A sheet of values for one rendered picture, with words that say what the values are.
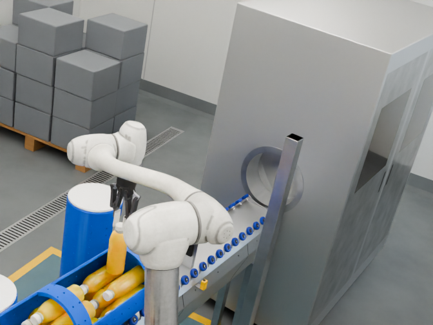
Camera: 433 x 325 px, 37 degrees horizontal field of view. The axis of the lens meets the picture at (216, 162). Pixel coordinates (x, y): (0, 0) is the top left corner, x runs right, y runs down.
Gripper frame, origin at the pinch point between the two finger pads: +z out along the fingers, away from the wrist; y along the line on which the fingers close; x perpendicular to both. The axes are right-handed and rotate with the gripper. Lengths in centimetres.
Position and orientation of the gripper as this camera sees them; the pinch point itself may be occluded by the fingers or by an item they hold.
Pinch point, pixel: (121, 220)
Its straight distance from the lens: 255.0
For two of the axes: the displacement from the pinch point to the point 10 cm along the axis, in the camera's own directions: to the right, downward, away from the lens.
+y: -8.3, -3.8, 4.1
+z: -1.8, 8.8, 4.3
